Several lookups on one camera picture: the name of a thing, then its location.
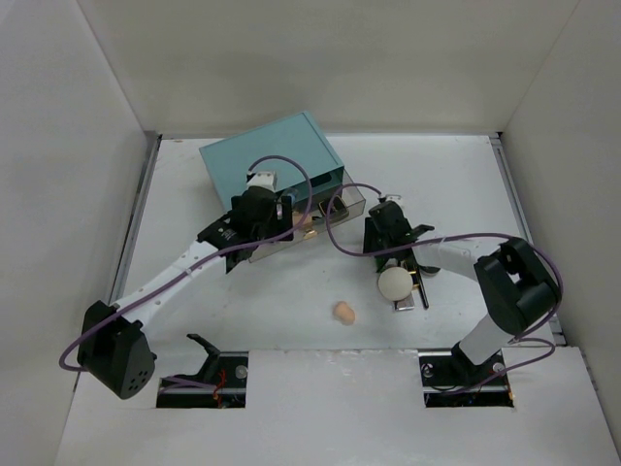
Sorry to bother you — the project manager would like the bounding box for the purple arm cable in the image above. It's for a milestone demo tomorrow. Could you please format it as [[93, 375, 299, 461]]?
[[58, 154, 311, 389], [327, 183, 567, 394]]

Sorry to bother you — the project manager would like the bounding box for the white round powder puff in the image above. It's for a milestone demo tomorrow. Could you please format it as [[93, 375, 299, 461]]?
[[377, 266, 413, 301]]

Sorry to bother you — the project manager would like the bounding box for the aluminium frame rail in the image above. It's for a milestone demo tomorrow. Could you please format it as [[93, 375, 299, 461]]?
[[488, 133, 567, 347], [105, 131, 162, 303]]

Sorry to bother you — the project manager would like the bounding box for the black gold square compact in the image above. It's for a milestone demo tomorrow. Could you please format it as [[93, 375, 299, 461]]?
[[318, 196, 349, 222]]

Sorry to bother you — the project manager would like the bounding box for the aluminium frame rail right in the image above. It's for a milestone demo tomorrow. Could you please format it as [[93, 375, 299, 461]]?
[[488, 133, 567, 347]]

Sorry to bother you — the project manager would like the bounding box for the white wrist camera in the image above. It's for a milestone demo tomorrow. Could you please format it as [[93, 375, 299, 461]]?
[[379, 194, 405, 208], [246, 171, 278, 192]]

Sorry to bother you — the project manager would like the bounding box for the long black fan brush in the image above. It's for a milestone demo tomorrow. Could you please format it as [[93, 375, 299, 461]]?
[[416, 272, 430, 310]]

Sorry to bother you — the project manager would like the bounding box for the black round compact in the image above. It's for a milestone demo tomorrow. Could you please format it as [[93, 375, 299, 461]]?
[[419, 266, 441, 277]]

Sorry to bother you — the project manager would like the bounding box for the clear acrylic drawer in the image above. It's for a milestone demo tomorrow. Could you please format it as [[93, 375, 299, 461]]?
[[249, 187, 366, 263]]

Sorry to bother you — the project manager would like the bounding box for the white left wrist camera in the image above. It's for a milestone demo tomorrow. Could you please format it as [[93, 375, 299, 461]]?
[[246, 171, 278, 192]]

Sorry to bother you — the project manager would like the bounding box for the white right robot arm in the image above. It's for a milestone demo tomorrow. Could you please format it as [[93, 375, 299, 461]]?
[[363, 200, 562, 384]]

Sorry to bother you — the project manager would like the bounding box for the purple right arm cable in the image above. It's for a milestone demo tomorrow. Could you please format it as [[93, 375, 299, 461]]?
[[327, 183, 567, 394]]

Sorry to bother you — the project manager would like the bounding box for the aluminium frame rail left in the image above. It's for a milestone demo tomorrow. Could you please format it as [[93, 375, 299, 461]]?
[[105, 131, 162, 303]]

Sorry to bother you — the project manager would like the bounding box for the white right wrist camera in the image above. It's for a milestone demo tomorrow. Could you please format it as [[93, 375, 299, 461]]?
[[379, 194, 405, 208]]

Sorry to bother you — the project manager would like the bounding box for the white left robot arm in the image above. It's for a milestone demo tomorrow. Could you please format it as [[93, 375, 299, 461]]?
[[77, 187, 295, 400]]

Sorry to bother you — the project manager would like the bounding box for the light blue drawer box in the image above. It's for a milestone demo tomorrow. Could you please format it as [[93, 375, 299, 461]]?
[[198, 111, 344, 210]]

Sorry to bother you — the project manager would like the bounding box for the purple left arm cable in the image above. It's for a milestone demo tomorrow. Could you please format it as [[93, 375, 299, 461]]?
[[58, 154, 311, 389]]

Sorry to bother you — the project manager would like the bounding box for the beige makeup sponge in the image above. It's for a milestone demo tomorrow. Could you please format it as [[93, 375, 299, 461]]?
[[333, 301, 356, 325]]

